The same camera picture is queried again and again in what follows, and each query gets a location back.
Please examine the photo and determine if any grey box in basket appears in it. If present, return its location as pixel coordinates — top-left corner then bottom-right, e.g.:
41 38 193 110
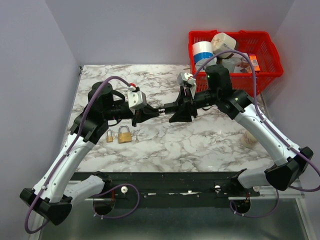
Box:
221 58 245 74

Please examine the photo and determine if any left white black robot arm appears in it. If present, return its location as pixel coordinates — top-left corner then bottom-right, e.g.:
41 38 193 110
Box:
19 80 160 226

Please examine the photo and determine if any black padlock with keys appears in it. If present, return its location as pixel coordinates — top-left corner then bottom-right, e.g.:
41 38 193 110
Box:
163 102 179 115

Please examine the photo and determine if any white blue tape roll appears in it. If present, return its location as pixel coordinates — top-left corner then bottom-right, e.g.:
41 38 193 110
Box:
192 41 213 70

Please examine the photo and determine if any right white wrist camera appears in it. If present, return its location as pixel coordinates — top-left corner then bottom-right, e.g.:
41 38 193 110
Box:
177 72 197 98

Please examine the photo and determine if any red plastic basket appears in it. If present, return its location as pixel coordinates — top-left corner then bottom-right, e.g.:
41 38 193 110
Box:
187 29 285 98

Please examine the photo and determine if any white plastic bottle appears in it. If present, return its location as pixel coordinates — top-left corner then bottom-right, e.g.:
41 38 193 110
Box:
240 130 258 149

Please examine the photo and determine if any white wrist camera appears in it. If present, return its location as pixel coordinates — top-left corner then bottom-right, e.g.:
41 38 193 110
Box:
177 72 197 98
127 91 147 111

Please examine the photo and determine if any beige paper roll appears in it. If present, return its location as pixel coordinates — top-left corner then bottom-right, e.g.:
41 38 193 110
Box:
211 32 237 54

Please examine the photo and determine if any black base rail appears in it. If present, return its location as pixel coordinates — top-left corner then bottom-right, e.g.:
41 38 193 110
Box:
92 171 260 210

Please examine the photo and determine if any orange small box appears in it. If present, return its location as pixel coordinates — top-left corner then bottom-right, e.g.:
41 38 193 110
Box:
248 54 261 73

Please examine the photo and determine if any large brass padlock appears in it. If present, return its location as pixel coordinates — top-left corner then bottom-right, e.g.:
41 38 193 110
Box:
117 125 132 144

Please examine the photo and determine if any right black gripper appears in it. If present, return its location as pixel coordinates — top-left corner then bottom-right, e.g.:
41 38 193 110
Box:
167 85 219 124

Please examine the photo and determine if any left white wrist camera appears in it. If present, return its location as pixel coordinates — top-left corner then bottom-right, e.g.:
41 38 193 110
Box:
127 91 147 111

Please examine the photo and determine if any aluminium frame rail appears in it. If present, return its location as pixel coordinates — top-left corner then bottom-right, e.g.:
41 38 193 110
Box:
253 186 305 199

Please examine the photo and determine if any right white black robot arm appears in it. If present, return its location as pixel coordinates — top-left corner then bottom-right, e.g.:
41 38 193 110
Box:
165 65 314 196

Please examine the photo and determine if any small brass padlock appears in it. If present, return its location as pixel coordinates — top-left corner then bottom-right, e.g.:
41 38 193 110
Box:
105 129 117 143

